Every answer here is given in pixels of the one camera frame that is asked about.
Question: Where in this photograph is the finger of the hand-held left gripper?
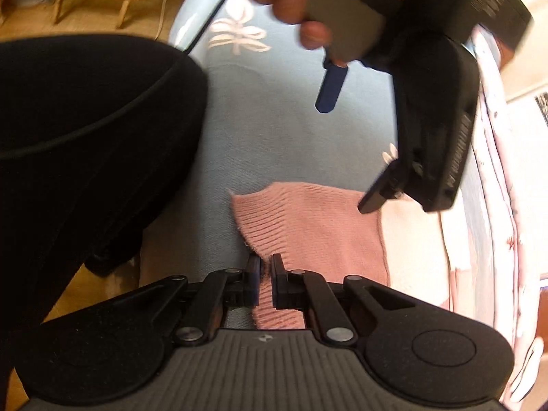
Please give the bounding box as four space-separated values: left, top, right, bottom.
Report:
314 58 350 114
357 160 412 215

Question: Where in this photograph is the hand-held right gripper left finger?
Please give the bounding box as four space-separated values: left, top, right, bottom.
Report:
123 254 263 348

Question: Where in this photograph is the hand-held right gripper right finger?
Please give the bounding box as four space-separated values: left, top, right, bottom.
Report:
271 254 417 345

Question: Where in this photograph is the pink and white knit sweater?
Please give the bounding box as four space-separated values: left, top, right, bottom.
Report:
229 181 472 331

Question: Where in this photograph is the person's left hand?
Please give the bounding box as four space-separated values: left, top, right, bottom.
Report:
247 0 419 51

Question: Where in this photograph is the pink floral folded quilt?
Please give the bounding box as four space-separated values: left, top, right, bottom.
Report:
441 26 548 405

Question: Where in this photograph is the person's black trouser leg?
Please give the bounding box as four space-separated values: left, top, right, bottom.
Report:
0 35 210 411

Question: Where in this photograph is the thin white cable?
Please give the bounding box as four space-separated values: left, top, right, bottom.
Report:
155 0 194 42

